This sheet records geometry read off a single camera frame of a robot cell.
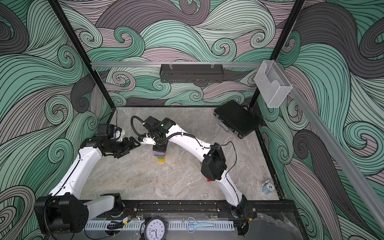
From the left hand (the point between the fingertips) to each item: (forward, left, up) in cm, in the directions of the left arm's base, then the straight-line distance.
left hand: (134, 146), depth 79 cm
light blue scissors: (-33, -32, -15) cm, 49 cm away
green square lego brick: (0, -12, -13) cm, 18 cm away
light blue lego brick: (-1, -13, -6) cm, 14 cm away
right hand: (0, -13, -2) cm, 13 cm away
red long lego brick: (-1, -13, -8) cm, 15 cm away
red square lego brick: (-13, -41, -15) cm, 46 cm away
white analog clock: (-35, -15, -12) cm, 40 cm away
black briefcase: (+28, -69, -12) cm, 76 cm away
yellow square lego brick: (-2, -13, -15) cm, 20 cm away
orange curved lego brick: (-6, -13, +5) cm, 15 cm away
